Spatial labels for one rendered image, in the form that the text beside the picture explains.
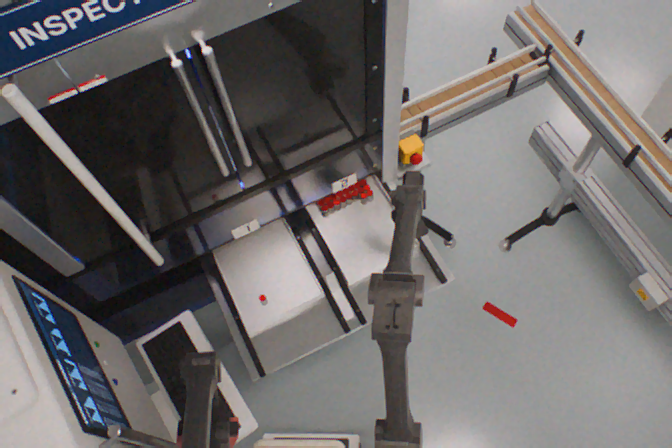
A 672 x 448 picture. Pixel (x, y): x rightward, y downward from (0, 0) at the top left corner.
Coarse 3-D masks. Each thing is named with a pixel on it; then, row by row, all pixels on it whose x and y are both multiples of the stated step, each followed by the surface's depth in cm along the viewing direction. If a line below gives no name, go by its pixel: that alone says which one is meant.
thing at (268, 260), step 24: (240, 240) 198; (264, 240) 197; (288, 240) 197; (240, 264) 194; (264, 264) 193; (288, 264) 193; (240, 288) 190; (264, 288) 190; (288, 288) 190; (312, 288) 189; (240, 312) 185; (264, 312) 187; (288, 312) 185
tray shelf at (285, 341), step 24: (288, 216) 201; (312, 240) 196; (216, 264) 195; (336, 264) 192; (216, 288) 191; (360, 288) 189; (432, 288) 187; (312, 312) 186; (240, 336) 184; (264, 336) 184; (288, 336) 183; (312, 336) 183; (336, 336) 182; (264, 360) 181; (288, 360) 180
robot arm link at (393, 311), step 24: (384, 288) 118; (408, 288) 117; (384, 312) 115; (408, 312) 114; (384, 336) 113; (408, 336) 112; (384, 360) 117; (384, 384) 122; (408, 408) 127; (384, 432) 130; (408, 432) 128
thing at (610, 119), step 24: (504, 24) 231; (528, 24) 224; (552, 24) 219; (552, 48) 213; (576, 48) 213; (552, 72) 217; (576, 72) 209; (600, 72) 208; (576, 96) 210; (600, 96) 208; (600, 120) 204; (624, 120) 204; (600, 144) 210; (624, 144) 199; (648, 144) 199; (624, 168) 203; (648, 168) 195; (648, 192) 197
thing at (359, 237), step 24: (384, 192) 199; (312, 216) 199; (336, 216) 199; (360, 216) 199; (384, 216) 198; (336, 240) 196; (360, 240) 195; (384, 240) 195; (360, 264) 192; (384, 264) 189
